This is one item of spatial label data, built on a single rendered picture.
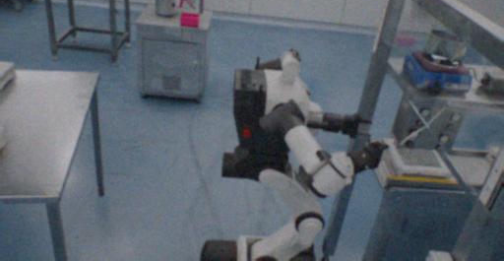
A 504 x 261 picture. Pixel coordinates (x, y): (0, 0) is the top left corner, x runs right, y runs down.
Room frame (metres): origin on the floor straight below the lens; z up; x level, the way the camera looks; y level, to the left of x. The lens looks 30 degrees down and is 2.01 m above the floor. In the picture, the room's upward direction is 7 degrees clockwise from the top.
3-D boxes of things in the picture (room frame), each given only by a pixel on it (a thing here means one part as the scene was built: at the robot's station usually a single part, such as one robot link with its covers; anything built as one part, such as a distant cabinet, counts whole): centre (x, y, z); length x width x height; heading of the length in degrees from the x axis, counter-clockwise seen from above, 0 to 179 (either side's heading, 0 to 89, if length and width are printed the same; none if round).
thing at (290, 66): (1.59, -0.14, 1.35); 0.10 x 0.07 x 0.09; 4
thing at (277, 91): (1.59, -0.08, 1.15); 0.34 x 0.30 x 0.36; 4
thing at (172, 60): (3.90, 0.76, 0.38); 0.63 x 0.57 x 0.76; 92
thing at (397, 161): (1.65, -0.77, 0.97); 0.25 x 0.24 x 0.02; 4
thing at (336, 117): (1.71, -0.43, 1.06); 0.12 x 0.10 x 0.13; 86
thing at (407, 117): (1.52, -0.71, 1.22); 0.22 x 0.11 x 0.20; 94
